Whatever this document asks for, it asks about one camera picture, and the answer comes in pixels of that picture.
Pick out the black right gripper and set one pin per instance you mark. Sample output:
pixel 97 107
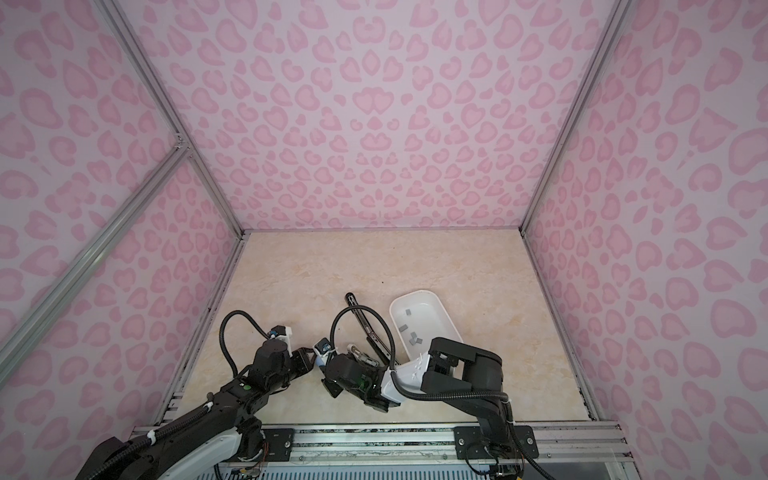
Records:
pixel 328 384

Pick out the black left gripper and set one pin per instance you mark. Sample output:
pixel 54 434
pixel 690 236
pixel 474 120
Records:
pixel 302 356

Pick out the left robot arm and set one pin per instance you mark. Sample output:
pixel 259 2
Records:
pixel 224 427

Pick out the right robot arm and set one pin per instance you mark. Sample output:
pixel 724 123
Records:
pixel 464 377

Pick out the white plastic tray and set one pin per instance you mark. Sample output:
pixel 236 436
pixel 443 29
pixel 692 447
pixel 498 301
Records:
pixel 429 320

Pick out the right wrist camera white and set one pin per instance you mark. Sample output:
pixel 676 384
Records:
pixel 324 352

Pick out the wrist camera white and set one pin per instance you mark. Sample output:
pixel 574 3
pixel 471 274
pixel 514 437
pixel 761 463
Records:
pixel 324 352
pixel 283 334

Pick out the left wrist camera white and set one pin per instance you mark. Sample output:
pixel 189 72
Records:
pixel 283 334

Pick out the aluminium diagonal frame bar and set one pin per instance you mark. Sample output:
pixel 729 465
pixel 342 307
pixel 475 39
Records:
pixel 40 318

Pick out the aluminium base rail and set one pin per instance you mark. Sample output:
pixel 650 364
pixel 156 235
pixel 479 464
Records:
pixel 342 431

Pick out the aluminium frame corner post left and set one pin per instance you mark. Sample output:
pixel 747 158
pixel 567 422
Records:
pixel 129 41

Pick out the aluminium frame corner post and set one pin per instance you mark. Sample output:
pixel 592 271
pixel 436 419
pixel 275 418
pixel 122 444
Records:
pixel 129 41
pixel 607 41

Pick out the aluminium frame corner post right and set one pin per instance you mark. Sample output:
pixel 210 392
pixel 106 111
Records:
pixel 607 41

